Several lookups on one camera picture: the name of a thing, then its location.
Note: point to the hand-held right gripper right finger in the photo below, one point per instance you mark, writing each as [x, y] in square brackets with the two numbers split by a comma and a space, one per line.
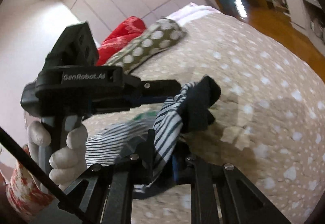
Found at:
[178, 172]

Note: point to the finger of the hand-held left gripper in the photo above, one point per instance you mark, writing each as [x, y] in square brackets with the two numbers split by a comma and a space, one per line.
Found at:
[162, 85]
[149, 100]

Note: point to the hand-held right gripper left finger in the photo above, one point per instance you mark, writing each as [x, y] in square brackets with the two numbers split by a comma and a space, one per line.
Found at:
[144, 158]

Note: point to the striped navy white pants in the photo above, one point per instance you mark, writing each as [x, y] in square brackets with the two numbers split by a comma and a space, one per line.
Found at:
[167, 122]

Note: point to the person's left hand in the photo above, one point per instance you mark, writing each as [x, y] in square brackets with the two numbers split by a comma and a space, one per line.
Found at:
[73, 148]

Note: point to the olive pillow with white print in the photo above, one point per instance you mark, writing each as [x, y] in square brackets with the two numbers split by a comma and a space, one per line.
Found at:
[149, 44]

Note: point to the red quilted blanket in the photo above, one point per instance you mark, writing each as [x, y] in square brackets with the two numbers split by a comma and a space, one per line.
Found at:
[119, 36]

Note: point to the white bed sheet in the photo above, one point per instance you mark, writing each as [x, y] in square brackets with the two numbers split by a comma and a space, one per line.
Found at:
[193, 12]

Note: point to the beige quilted bedspread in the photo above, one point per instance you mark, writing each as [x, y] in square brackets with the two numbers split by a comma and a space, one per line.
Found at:
[254, 102]

